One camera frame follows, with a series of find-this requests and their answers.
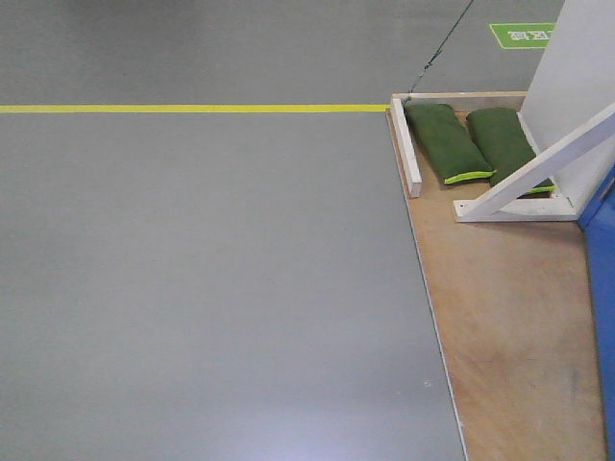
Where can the blue door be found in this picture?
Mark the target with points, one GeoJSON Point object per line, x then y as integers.
{"type": "Point", "coordinates": [597, 223]}

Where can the right green sandbag by door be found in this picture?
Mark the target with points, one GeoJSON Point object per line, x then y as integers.
{"type": "Point", "coordinates": [499, 135]}

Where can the left green sandbag by door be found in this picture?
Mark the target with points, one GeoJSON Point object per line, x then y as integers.
{"type": "Point", "coordinates": [448, 146]}

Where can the green sandbag by door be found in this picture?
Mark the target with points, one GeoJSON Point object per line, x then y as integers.
{"type": "Point", "coordinates": [499, 135]}
{"type": "Point", "coordinates": [448, 146]}

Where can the white wall panel by door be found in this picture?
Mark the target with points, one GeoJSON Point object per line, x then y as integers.
{"type": "Point", "coordinates": [575, 78]}

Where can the near plywood base platform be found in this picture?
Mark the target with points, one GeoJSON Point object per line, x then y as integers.
{"type": "Point", "coordinates": [512, 308]}

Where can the white diagonal wooden brace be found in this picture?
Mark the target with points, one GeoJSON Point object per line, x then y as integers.
{"type": "Point", "coordinates": [504, 202]}

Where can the white short wooden rail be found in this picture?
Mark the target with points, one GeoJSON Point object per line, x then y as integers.
{"type": "Point", "coordinates": [403, 141]}

